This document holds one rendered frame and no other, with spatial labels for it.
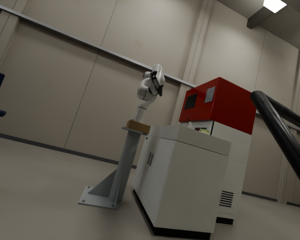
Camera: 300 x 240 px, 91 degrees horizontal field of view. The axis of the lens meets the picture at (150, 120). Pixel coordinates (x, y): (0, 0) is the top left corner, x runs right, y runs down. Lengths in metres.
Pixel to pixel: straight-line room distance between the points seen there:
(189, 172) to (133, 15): 4.16
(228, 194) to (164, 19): 4.39
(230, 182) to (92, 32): 4.17
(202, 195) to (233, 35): 5.25
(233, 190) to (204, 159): 0.95
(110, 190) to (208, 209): 1.05
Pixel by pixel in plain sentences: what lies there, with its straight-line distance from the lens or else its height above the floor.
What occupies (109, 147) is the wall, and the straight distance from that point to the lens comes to 3.68.
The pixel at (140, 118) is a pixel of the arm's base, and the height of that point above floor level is 0.98.
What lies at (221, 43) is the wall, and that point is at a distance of 5.61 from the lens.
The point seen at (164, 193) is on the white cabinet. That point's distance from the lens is 1.41.
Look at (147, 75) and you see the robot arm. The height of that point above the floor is 1.36.
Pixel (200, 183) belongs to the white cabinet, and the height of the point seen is 0.50.
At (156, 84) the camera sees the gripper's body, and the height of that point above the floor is 1.10.
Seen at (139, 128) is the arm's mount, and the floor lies 0.85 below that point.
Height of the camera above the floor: 0.75
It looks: 8 degrees up
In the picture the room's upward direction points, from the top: 16 degrees clockwise
